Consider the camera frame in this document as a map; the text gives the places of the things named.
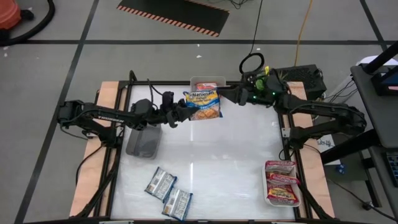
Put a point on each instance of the orange chicken noodle pack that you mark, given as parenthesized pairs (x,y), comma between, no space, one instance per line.
(205,87)

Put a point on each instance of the black keyboard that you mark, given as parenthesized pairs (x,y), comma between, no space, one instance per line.
(393,168)

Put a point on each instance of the potted green succulent plant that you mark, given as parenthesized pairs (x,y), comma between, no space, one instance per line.
(259,84)

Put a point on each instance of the maroon beef noodle pack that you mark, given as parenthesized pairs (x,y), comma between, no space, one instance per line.
(281,194)
(280,166)
(284,179)

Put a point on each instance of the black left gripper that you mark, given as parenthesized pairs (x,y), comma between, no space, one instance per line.
(169,109)

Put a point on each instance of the black monitor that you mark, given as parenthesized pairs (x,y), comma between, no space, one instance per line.
(385,82)

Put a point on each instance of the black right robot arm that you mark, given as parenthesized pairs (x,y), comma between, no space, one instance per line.
(326,109)

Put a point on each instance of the black computer case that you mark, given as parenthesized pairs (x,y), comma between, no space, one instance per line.
(306,76)

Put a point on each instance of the dark grey plastic bin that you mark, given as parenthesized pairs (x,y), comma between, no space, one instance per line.
(144,141)

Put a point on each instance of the light grey plastic bin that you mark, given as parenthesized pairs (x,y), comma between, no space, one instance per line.
(208,78)

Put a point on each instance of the white paper sheet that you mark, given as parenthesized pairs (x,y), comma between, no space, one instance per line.
(326,144)

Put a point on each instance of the black hazard-striped floor mat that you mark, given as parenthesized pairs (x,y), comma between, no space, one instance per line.
(174,12)

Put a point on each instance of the silver metal bracket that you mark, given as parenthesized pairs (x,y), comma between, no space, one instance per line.
(285,132)

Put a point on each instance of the grey desk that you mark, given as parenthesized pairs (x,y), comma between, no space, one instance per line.
(379,118)

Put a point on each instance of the small blue object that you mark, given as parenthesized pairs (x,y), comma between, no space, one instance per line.
(340,169)

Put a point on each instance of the black aluminium table frame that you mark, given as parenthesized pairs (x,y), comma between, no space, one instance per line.
(174,83)

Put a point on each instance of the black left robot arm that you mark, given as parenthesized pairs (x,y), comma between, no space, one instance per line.
(102,116)

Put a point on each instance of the orange shop vacuum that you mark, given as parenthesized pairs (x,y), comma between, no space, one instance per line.
(7,14)

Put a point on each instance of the white plastic bin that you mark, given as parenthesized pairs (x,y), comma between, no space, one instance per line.
(281,205)

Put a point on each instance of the blue soy sauce noodle pack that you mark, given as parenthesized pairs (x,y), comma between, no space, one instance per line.
(203,105)
(177,204)
(160,184)

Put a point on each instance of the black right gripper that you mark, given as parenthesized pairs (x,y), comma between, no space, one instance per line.
(264,90)

